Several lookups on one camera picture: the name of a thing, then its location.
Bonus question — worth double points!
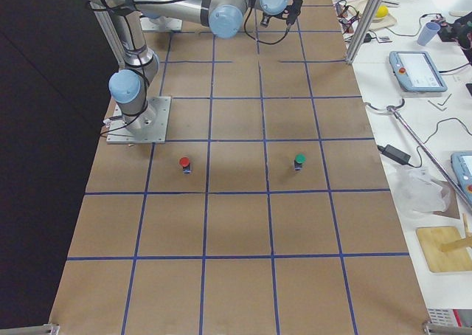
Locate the metal walking cane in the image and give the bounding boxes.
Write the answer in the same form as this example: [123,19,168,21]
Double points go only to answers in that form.
[364,97,471,210]

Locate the blue teach pendant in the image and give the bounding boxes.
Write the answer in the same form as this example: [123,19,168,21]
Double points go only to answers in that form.
[389,51,448,93]
[451,151,472,209]

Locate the aluminium frame post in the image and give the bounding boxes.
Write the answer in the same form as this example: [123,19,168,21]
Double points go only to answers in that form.
[345,0,383,65]

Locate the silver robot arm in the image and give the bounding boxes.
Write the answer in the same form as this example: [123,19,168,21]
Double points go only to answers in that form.
[86,0,299,143]
[140,15,165,24]

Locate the green push button switch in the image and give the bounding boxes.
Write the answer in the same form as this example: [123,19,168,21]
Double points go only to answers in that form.
[294,153,306,171]

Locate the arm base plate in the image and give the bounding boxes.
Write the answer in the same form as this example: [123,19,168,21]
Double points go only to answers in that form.
[140,16,183,32]
[105,97,171,144]

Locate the clear plastic bag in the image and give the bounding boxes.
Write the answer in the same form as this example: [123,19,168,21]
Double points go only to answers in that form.
[387,167,452,218]

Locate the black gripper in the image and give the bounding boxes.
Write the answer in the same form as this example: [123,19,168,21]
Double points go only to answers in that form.
[260,13,286,27]

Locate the red push button switch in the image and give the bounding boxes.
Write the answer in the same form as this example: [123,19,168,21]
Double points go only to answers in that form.
[178,156,192,174]

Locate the yellow lemon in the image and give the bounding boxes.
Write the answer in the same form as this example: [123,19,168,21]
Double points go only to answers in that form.
[375,5,389,19]

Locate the black power adapter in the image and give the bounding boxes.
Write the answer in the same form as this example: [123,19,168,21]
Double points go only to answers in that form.
[377,145,411,165]

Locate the blue plastic cup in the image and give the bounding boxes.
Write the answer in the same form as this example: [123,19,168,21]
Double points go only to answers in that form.
[417,21,441,46]

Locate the wooden cutting board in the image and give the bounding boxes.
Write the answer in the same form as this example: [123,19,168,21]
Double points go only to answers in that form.
[416,226,471,273]

